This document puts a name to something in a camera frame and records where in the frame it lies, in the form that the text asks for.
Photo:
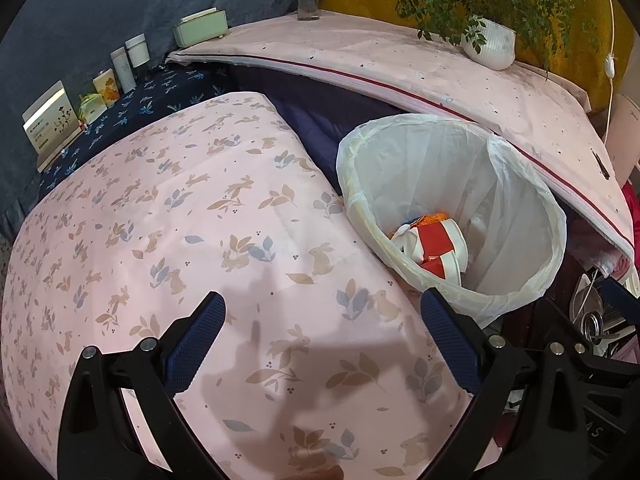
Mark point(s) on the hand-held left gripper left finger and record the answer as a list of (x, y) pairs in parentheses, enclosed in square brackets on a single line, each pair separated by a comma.
[(195, 340)]

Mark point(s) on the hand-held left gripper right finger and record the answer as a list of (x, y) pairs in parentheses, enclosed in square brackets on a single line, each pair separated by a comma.
[(450, 345)]

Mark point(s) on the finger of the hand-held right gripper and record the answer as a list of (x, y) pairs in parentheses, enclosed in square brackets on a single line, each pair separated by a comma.
[(622, 295)]

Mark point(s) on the red and white paper cup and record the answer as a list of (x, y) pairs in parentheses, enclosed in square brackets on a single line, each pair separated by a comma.
[(440, 240), (440, 267)]

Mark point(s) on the large orange printed wrapper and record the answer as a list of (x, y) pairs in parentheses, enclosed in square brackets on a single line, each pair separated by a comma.
[(432, 218)]

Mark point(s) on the bin with white liner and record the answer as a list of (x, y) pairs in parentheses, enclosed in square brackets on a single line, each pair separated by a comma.
[(500, 185)]

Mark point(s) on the clear plastic bag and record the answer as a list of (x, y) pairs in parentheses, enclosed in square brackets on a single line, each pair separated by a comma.
[(600, 260)]

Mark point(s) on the red garment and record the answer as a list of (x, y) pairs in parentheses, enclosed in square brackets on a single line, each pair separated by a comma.
[(632, 195)]

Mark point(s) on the pink rabbit print tablecloth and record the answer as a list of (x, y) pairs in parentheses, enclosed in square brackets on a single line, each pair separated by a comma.
[(200, 210)]

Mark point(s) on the dark purple cloth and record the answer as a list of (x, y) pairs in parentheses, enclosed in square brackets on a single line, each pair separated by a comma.
[(310, 125)]

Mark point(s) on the navy floral cloth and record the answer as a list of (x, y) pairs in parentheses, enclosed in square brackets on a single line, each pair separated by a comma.
[(165, 90)]

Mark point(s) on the small green packet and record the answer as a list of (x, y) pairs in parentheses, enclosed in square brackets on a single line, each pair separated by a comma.
[(91, 107)]

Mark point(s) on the white standing card box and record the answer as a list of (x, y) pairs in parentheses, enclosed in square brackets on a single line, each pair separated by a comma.
[(50, 120)]

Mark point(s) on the tall slim white box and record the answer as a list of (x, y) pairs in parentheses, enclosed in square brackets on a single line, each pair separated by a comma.
[(122, 70)]

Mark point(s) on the green plant in white pot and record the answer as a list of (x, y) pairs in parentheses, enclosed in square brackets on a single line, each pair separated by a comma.
[(492, 45)]

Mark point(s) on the pink sheet with red stripe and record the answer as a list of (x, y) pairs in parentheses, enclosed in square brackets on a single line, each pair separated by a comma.
[(400, 60)]

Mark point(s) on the white cylinder jar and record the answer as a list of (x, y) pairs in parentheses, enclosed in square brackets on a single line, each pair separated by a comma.
[(137, 50)]

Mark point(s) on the pale green tissue box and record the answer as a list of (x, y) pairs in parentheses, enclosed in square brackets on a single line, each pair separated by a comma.
[(200, 30)]

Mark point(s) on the blue-grey backdrop cloth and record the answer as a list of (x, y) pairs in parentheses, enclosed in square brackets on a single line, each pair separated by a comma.
[(100, 10)]

